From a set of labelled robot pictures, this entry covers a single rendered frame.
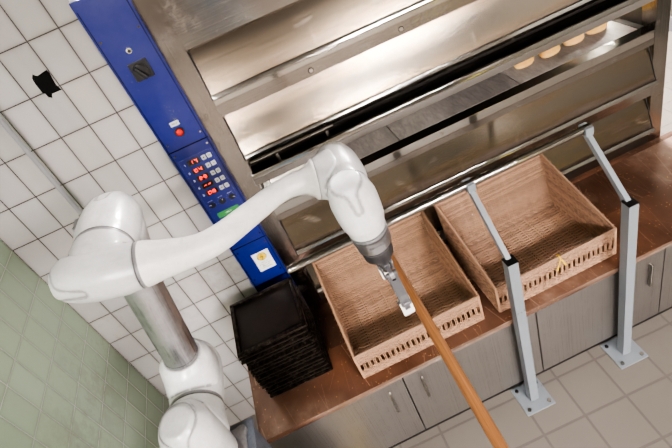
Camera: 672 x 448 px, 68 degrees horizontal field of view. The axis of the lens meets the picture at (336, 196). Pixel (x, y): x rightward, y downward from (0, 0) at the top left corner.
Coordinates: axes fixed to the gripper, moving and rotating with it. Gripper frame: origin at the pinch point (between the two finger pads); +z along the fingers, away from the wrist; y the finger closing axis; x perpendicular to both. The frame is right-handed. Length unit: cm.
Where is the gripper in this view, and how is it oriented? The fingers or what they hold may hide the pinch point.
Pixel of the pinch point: (397, 291)
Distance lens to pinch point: 132.9
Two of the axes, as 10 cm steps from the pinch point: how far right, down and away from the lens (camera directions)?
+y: 3.2, 5.5, -7.7
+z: 3.5, 6.9, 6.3
